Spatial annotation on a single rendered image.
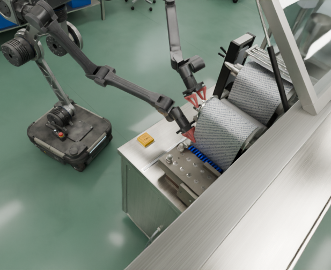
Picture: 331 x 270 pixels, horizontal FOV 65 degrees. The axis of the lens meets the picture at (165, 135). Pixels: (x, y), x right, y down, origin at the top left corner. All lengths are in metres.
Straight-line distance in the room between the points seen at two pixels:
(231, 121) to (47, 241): 1.66
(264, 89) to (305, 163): 0.44
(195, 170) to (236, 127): 0.30
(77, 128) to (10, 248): 1.04
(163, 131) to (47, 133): 1.24
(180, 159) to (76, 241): 1.21
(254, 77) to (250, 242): 0.78
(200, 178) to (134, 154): 0.40
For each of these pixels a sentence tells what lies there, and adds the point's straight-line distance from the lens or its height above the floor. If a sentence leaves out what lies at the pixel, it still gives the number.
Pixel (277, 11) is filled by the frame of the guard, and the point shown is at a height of 1.84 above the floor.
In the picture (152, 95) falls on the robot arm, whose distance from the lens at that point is 1.31.
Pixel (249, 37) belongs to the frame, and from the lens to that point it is 1.46.
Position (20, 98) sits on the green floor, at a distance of 3.23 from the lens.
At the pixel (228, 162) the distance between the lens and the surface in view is 1.26.
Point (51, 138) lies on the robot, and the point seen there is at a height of 0.24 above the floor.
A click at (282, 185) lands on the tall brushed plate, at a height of 1.44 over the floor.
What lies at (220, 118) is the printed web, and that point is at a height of 1.29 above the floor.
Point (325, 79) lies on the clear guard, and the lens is 0.86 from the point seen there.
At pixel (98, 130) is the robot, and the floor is 0.24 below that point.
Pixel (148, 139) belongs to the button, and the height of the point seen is 0.92.
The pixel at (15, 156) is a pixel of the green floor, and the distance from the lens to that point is 2.72.
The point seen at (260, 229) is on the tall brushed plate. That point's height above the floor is 1.44.
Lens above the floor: 2.09
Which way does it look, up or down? 50 degrees down
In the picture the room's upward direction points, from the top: 10 degrees clockwise
